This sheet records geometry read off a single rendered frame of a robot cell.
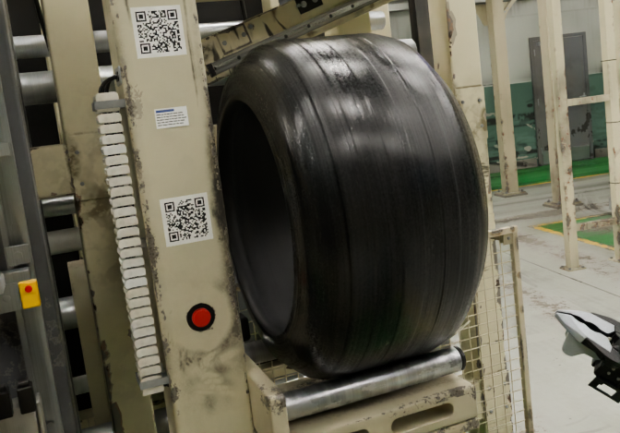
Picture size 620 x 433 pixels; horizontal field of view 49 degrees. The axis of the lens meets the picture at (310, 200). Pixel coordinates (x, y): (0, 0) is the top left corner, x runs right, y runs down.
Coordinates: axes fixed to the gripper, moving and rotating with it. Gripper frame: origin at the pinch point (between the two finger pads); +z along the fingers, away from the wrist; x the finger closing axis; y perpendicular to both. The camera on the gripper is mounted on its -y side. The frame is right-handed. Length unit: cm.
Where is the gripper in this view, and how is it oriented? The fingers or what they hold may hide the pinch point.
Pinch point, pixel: (566, 314)
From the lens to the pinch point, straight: 113.4
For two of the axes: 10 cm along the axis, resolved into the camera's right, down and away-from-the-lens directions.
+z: -8.5, -5.0, 1.5
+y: -3.0, 7.1, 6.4
